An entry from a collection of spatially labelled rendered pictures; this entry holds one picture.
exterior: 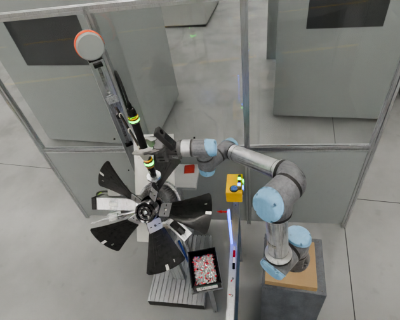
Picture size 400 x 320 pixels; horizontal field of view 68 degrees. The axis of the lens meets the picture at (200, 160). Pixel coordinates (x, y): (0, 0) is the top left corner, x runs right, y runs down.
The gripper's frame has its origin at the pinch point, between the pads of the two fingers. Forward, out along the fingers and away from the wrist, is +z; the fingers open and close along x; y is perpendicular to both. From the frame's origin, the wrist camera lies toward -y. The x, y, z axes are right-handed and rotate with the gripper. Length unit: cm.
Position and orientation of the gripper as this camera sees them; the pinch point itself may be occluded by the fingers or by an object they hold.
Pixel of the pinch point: (136, 145)
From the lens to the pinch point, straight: 134.7
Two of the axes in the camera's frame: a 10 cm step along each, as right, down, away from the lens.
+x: 1.2, -7.0, 7.0
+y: 1.3, 7.1, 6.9
